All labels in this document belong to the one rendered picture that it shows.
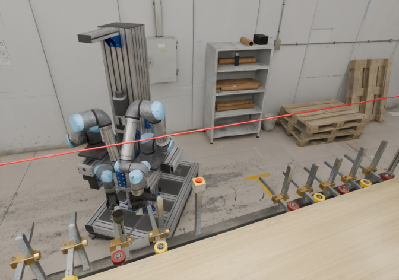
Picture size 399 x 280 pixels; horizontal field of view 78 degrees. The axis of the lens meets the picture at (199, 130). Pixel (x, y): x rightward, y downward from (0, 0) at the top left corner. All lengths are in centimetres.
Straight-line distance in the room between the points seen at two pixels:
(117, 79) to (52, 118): 236
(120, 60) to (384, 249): 216
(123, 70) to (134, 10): 182
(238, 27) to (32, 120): 335
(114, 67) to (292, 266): 179
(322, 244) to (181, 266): 89
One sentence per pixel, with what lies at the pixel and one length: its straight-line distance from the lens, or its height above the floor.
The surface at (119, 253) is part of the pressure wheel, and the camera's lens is 172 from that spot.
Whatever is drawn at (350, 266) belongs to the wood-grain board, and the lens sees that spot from 188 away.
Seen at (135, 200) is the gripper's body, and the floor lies 113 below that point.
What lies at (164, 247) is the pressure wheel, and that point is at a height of 91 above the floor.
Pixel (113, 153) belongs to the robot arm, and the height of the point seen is 124.
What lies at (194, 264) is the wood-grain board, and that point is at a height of 90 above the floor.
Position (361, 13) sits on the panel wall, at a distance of 538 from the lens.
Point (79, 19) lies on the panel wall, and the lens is 377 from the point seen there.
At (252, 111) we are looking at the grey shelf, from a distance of 419.
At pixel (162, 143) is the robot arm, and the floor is 126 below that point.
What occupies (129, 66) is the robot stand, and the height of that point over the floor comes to 176.
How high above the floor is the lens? 230
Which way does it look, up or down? 31 degrees down
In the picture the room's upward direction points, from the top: 2 degrees clockwise
